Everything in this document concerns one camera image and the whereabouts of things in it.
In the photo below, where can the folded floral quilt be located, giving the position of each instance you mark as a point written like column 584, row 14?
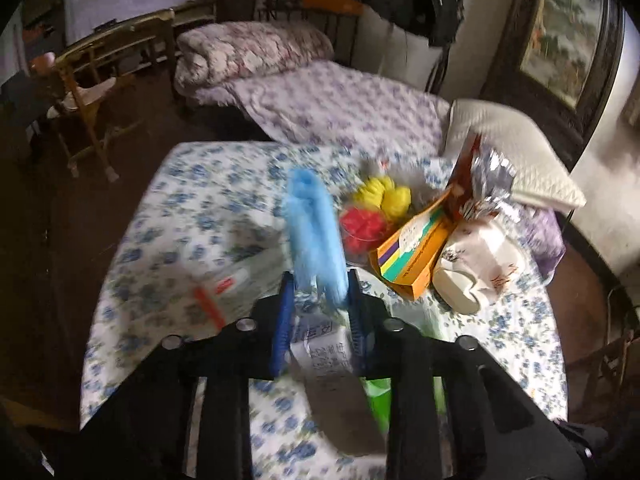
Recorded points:
column 250, row 50

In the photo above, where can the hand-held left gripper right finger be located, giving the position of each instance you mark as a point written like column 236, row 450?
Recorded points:
column 356, row 331

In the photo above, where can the blue soft cloth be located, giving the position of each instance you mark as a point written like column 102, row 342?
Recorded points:
column 314, row 230

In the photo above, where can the blue floral tablecloth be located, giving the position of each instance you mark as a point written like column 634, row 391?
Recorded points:
column 200, row 210

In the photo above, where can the clear plastic bag red strip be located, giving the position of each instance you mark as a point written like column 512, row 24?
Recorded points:
column 235, row 285

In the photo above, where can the white printed cup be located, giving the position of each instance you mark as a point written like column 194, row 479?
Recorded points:
column 480, row 260

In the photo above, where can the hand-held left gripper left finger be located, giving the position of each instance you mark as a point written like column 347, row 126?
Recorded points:
column 281, row 321

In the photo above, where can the metal bed headboard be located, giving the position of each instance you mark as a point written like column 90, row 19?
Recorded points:
column 330, row 2

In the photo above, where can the green plastic bag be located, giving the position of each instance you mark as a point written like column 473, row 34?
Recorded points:
column 378, row 401

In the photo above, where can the white hanging cloth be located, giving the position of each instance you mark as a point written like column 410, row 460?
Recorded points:
column 400, row 55

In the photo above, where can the dark framed painting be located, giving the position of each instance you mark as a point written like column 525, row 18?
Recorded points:
column 560, row 25

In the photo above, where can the purple floral bed sheet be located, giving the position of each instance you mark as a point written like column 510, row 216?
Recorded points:
column 340, row 105

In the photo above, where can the wooden chair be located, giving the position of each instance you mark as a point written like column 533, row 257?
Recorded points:
column 85, row 95

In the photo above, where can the orange cardboard box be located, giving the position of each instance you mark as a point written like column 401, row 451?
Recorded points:
column 410, row 250

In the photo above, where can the brown silver snack bag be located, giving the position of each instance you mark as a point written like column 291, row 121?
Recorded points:
column 482, row 180

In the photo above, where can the cream quilted pillow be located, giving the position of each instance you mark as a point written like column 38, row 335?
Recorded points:
column 525, row 145

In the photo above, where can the purple floral blanket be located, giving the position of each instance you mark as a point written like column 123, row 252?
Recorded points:
column 545, row 240

